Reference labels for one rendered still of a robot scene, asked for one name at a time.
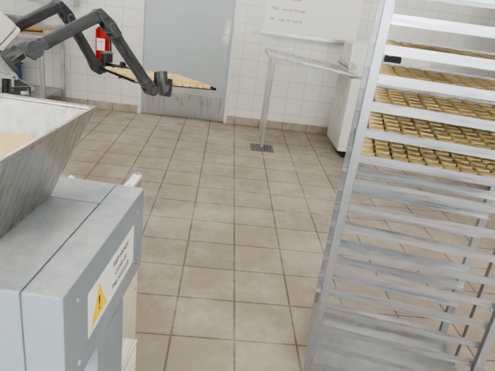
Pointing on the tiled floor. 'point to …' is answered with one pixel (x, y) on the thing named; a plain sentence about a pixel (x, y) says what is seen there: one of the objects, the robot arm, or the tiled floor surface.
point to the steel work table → (43, 59)
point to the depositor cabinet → (128, 361)
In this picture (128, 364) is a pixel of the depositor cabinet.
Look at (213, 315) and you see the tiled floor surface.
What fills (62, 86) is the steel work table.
